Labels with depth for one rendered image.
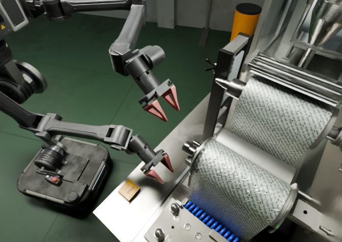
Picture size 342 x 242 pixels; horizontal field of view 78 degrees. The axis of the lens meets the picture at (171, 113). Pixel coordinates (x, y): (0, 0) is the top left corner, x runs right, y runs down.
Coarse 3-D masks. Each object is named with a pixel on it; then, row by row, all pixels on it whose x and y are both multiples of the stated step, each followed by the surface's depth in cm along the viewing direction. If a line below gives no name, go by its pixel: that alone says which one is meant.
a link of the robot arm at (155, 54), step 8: (112, 48) 63; (120, 48) 63; (128, 48) 63; (144, 48) 67; (152, 48) 65; (160, 48) 65; (128, 56) 63; (152, 56) 63; (160, 56) 65; (152, 64) 64
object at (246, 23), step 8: (240, 8) 301; (248, 8) 301; (256, 8) 301; (240, 16) 300; (248, 16) 295; (256, 16) 297; (240, 24) 308; (248, 24) 304; (232, 32) 329; (248, 32) 314
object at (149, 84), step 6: (150, 72) 62; (138, 78) 62; (144, 78) 61; (150, 78) 61; (156, 78) 63; (168, 78) 64; (138, 84) 62; (144, 84) 61; (150, 84) 61; (156, 84) 62; (162, 84) 62; (144, 90) 62; (150, 90) 61; (144, 96) 65; (150, 96) 60
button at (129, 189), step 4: (128, 180) 95; (124, 184) 93; (128, 184) 93; (132, 184) 93; (120, 188) 92; (124, 188) 92; (128, 188) 92; (132, 188) 92; (136, 188) 92; (120, 192) 91; (124, 192) 91; (128, 192) 91; (132, 192) 91; (136, 192) 91; (124, 196) 90; (128, 196) 90; (132, 196) 90; (128, 200) 89
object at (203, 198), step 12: (192, 180) 67; (192, 192) 73; (204, 192) 67; (204, 204) 73; (216, 204) 66; (228, 204) 61; (216, 216) 72; (228, 216) 66; (240, 216) 61; (228, 228) 72; (240, 228) 66; (252, 228) 60
